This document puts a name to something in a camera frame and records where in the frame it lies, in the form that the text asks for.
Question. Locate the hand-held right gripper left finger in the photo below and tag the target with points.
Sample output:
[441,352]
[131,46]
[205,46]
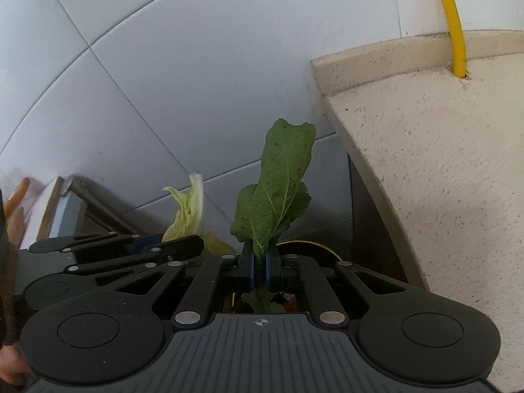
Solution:
[247,269]

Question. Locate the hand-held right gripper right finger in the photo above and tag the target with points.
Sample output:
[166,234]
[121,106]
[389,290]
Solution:
[271,271]

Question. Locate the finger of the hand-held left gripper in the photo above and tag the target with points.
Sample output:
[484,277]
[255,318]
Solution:
[82,242]
[180,247]

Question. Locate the pale cabbage leaf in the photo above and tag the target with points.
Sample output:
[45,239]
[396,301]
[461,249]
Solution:
[190,213]

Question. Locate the large green leaf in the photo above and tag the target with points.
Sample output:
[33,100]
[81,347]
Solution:
[278,172]

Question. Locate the person's left hand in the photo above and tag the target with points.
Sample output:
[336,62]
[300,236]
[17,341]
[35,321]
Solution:
[11,364]

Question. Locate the metal pole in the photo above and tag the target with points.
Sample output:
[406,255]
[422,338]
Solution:
[102,208]

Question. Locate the white board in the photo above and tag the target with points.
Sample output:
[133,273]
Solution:
[39,213]

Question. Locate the yellow pipe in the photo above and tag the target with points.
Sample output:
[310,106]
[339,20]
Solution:
[450,20]

